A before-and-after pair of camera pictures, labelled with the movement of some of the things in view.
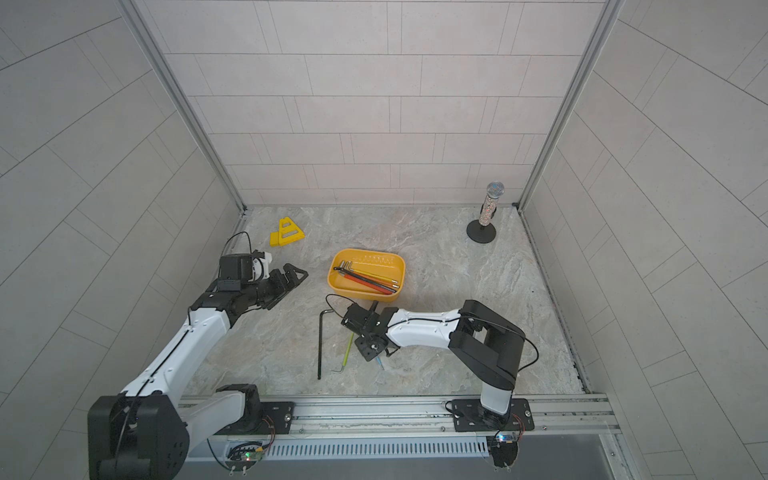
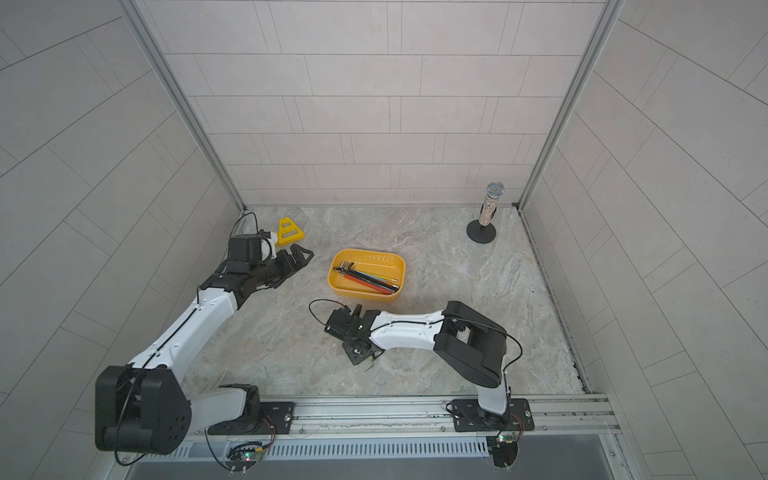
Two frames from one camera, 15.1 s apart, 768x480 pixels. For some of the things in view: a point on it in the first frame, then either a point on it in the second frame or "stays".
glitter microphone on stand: x=482 y=231 stays
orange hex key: x=367 y=277 stays
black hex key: x=320 y=342 → x=366 y=281
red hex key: x=367 y=284 stays
